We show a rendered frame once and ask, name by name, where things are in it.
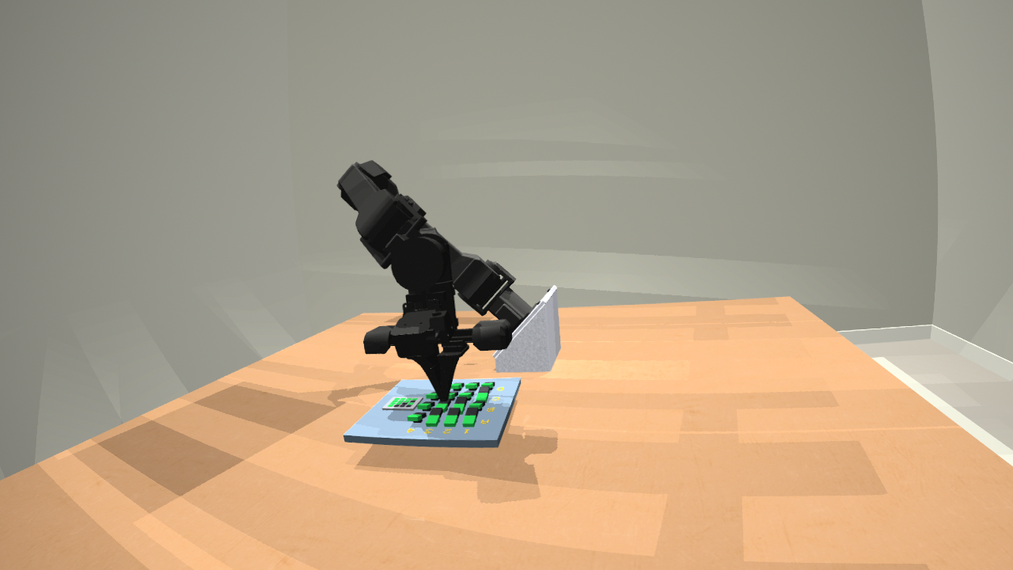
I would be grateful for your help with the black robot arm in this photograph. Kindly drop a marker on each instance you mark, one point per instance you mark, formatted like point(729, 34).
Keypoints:
point(394, 231)

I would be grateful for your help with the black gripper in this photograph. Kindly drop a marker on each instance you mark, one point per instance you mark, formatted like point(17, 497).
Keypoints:
point(440, 367)

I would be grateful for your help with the light blue switch panel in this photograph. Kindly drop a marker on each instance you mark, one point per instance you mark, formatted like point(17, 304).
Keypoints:
point(410, 414)

